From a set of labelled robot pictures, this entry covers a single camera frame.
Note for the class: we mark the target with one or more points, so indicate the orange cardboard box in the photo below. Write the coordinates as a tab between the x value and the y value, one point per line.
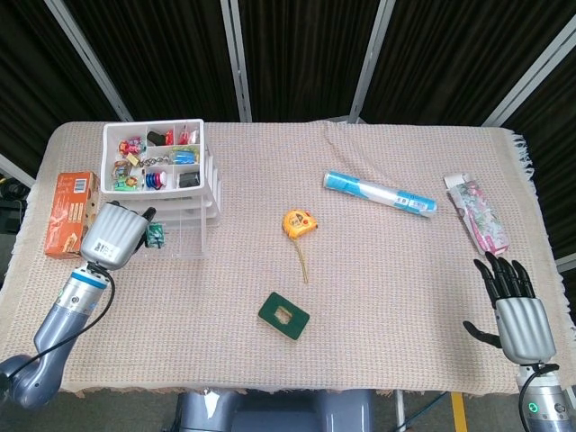
67	216

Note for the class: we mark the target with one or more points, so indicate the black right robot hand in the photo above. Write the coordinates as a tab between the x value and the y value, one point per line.
524	324

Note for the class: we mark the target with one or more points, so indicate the brown wrapped candy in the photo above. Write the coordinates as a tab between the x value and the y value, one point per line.
121	168

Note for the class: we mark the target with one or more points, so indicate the black rectangular case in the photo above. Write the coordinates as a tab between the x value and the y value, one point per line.
189	180

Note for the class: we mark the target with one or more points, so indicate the white plastic drawer organizer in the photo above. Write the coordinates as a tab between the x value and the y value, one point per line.
175	191

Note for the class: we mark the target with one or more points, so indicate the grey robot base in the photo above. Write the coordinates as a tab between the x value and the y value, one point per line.
270	411

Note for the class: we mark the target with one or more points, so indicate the colourful wrapped candy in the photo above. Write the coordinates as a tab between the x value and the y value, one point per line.
131	146

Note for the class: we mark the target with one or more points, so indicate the white frame post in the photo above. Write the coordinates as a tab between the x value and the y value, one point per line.
238	58
531	72
90	58
369	58

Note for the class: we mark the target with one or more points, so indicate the beige woven tablecloth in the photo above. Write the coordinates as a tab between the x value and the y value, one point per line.
382	292

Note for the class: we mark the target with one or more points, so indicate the stack of coloured rings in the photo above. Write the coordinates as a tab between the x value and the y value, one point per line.
152	180

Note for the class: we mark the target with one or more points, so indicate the floral tissue packet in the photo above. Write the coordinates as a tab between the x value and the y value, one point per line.
481	220

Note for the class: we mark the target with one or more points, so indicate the yellow tape measure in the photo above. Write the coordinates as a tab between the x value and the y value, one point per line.
298	222

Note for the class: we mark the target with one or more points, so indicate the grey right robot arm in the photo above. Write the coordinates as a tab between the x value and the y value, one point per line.
546	400

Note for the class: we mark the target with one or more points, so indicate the red candy packet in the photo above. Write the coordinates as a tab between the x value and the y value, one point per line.
188	136

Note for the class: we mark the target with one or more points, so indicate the green yellow sponge with hole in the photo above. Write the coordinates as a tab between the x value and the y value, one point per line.
270	315

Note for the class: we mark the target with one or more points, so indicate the small black block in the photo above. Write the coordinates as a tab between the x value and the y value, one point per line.
156	137

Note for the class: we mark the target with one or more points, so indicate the small green circuit board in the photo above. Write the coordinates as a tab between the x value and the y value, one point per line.
155	235

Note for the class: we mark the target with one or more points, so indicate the small red candy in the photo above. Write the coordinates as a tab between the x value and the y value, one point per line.
169	137

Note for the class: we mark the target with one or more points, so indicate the blue green small package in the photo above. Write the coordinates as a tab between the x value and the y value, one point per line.
184	155

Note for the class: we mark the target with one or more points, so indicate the blue white plastic bag roll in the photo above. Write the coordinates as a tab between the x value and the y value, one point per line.
378	193

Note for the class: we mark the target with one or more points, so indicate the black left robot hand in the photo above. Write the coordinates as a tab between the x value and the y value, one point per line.
112	234

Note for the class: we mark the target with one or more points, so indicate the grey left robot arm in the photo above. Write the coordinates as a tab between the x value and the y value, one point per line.
58	324

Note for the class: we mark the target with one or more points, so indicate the green wrapped candy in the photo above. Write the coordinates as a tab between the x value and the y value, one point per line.
126	183

